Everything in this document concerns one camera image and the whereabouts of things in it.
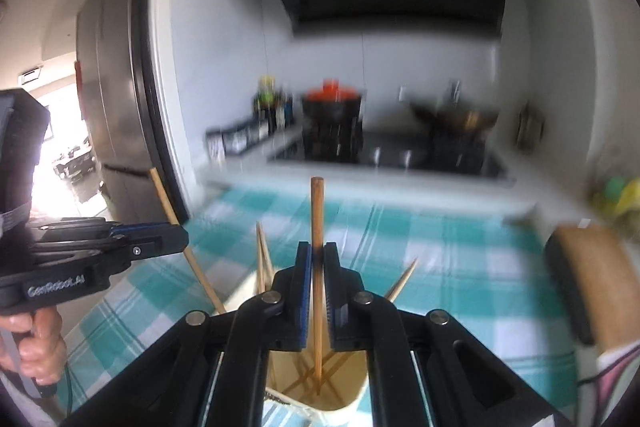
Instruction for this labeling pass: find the plastic bag with produce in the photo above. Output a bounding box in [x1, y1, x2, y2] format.
[590, 176, 639, 230]

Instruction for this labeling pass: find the black wok with lid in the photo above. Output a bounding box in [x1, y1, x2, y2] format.
[407, 80, 499, 139]

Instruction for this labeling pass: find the person's left hand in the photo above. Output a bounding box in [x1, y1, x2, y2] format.
[1, 307, 67, 386]

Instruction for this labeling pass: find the teal white checkered tablecloth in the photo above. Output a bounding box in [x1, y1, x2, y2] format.
[58, 188, 577, 414]

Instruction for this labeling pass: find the grey metal refrigerator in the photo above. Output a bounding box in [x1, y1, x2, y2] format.
[76, 0, 166, 223]

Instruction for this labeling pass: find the sauce bottle yellow cap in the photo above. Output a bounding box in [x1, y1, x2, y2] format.
[253, 76, 283, 134]

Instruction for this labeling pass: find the cream utensil holder box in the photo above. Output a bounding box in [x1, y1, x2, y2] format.
[219, 275, 374, 414]

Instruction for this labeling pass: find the black pot red lid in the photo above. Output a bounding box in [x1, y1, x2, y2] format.
[300, 78, 363, 162]

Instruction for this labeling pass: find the spice jar white label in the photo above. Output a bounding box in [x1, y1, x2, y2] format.
[205, 130, 226, 165]

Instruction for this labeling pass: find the black gas stove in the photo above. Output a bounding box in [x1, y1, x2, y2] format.
[269, 131, 515, 185]

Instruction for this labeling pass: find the wooden cutting board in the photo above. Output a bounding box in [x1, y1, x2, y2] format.
[544, 225, 639, 353]

